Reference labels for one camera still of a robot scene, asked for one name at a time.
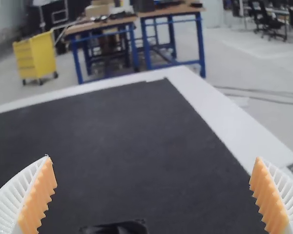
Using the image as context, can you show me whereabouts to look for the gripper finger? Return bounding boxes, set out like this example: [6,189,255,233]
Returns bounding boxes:
[0,156,58,234]
[249,156,293,234]

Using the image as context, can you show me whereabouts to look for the black square fan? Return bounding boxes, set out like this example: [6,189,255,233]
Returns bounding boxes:
[78,218,147,234]

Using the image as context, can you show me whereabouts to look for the black mat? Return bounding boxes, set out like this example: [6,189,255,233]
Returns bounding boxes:
[0,77,268,234]

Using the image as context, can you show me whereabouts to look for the yellow tool cart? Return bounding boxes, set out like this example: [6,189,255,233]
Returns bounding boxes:
[12,30,59,86]

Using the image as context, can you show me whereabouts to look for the black office chair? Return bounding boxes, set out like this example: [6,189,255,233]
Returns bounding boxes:
[251,0,289,41]

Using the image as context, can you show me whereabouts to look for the black flight case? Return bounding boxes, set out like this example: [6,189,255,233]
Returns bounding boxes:
[26,0,69,34]

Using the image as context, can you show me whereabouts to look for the blue frame workbench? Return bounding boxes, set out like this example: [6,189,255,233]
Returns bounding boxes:
[63,16,139,85]
[138,6,208,78]

